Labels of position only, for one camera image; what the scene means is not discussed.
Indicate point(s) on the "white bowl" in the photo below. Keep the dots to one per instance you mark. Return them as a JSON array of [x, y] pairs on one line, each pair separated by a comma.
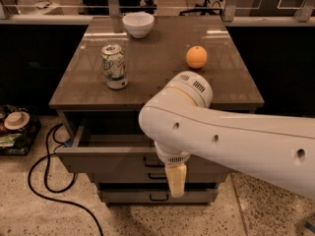
[[138, 24]]

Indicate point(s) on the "orange fruit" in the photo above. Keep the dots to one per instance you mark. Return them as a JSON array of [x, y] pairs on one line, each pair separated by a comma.
[[196, 57]]

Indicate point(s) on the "grey drawer cabinet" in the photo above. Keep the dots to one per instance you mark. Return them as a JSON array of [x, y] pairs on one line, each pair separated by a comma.
[[83, 98]]

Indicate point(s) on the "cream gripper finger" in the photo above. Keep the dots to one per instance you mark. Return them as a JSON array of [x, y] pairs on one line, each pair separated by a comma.
[[176, 177]]

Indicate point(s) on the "grey middle drawer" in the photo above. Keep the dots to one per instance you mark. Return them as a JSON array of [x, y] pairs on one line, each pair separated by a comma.
[[203, 177]]

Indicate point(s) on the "grey top drawer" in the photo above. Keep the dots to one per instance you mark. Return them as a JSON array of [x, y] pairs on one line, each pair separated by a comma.
[[113, 158]]

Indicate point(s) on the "grey drawer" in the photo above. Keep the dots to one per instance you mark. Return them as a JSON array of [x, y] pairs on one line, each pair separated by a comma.
[[203, 177], [156, 193], [113, 158]]

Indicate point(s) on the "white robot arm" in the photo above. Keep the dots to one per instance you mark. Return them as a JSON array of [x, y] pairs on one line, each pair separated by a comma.
[[279, 150]]

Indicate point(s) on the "green white soda can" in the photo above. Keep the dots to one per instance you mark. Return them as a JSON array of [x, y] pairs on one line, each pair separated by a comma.
[[113, 65]]

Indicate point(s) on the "beige small hat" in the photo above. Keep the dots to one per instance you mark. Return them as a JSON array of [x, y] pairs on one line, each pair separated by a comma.
[[17, 120]]

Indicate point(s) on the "grey bottom drawer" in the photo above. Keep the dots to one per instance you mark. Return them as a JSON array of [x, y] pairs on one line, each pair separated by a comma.
[[156, 193]]

